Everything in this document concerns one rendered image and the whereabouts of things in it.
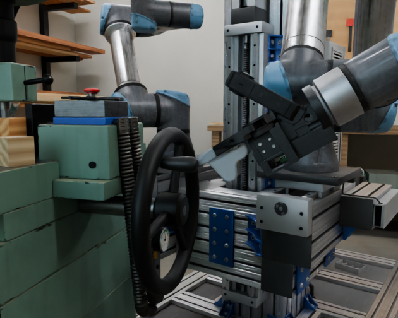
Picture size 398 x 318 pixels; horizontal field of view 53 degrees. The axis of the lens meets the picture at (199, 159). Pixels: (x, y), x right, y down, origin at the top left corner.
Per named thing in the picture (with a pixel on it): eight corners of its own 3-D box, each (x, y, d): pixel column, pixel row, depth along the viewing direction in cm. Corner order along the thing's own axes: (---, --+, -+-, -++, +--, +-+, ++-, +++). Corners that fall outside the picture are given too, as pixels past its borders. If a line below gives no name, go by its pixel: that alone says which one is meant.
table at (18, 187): (5, 245, 43) (2, 190, 42) (-192, 223, 51) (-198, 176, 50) (181, 166, 101) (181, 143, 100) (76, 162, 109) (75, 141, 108)
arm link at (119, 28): (163, 114, 129) (138, -2, 153) (116, 115, 123) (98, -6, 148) (155, 134, 139) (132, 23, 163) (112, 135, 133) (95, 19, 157)
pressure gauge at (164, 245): (161, 264, 97) (160, 231, 96) (146, 262, 98) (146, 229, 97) (170, 254, 103) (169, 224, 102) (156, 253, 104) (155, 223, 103)
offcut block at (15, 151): (22, 162, 64) (20, 135, 64) (35, 164, 62) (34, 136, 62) (-5, 165, 61) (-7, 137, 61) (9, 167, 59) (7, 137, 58)
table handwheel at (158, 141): (212, 200, 89) (180, 328, 69) (131, 195, 95) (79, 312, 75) (189, 93, 70) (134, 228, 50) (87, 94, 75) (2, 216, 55)
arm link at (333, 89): (338, 64, 52) (335, 69, 60) (306, 82, 54) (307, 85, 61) (367, 113, 52) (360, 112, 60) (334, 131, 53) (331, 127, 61)
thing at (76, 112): (105, 125, 65) (104, 90, 64) (47, 124, 68) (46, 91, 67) (139, 122, 77) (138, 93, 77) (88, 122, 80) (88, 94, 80)
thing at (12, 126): (11, 159, 68) (8, 118, 67) (1, 159, 68) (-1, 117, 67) (83, 147, 89) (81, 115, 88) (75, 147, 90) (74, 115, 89)
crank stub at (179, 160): (201, 164, 62) (197, 176, 60) (165, 163, 64) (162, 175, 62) (198, 153, 60) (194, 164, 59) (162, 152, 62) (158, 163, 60)
